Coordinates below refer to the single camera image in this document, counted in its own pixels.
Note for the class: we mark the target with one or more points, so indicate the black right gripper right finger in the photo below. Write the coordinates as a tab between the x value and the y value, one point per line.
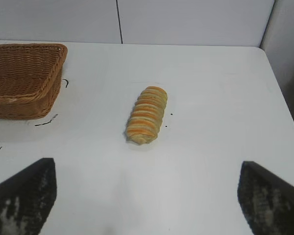
272	205

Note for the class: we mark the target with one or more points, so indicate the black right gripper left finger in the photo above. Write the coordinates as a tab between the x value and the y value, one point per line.
22	203

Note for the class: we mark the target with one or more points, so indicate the long striped bread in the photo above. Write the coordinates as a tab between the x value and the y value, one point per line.
147	115

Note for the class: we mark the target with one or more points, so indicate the brown woven wicker basket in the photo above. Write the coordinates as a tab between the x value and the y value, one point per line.
22	80

